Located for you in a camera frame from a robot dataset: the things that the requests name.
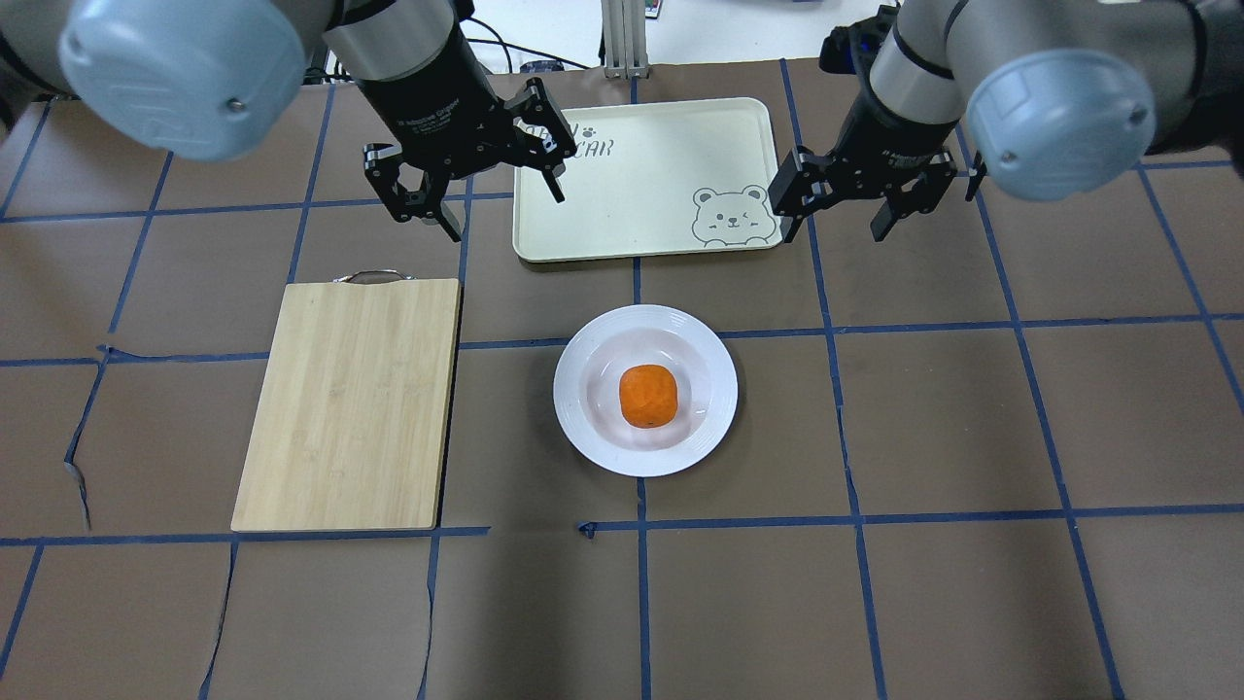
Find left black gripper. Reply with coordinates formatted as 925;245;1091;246
357;25;576;242

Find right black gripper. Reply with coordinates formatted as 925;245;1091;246
768;92;958;244

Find white round plate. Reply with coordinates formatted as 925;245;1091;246
554;305;741;477

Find orange fruit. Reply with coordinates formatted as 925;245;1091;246
618;364;679;429

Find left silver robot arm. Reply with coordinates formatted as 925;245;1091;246
2;1;577;240

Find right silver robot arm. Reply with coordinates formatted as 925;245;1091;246
768;1;1243;242

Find cream bear tray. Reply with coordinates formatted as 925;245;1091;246
513;97;782;264

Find bamboo cutting board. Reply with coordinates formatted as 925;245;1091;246
230;279;463;533

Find aluminium frame post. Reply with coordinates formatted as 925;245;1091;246
601;0;651;80

